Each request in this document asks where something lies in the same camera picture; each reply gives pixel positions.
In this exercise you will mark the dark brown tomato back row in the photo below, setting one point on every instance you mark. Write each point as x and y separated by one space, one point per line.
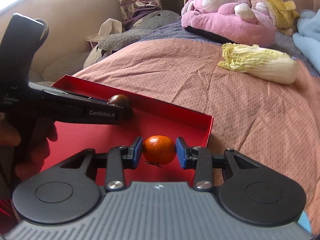
120 100

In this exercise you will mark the napa cabbage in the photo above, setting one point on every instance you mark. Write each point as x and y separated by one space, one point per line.
266 64

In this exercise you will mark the person's left hand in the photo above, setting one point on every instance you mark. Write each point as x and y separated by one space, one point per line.
38 149

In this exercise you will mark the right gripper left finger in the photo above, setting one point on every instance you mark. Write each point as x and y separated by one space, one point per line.
116 160

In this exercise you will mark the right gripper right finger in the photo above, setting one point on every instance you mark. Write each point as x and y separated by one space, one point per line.
202 160

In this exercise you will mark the red shallow cardboard tray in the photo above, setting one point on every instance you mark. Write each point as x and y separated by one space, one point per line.
150 117

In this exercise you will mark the white paper bag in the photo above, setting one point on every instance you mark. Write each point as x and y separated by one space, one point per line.
110 26

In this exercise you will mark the orange mandarin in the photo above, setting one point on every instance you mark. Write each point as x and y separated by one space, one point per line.
159 150

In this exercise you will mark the grey plush shark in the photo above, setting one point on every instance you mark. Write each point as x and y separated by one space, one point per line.
74 63

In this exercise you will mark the pink plush rabbit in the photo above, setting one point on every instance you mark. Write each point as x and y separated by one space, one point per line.
226 21

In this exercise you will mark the yellow plush garment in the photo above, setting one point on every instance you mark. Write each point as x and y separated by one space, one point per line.
283 14

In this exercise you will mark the pink dotted quilt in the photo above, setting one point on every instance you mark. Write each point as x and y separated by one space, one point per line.
274 124

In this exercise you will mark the light blue blanket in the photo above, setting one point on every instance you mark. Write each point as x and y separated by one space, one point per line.
306 38

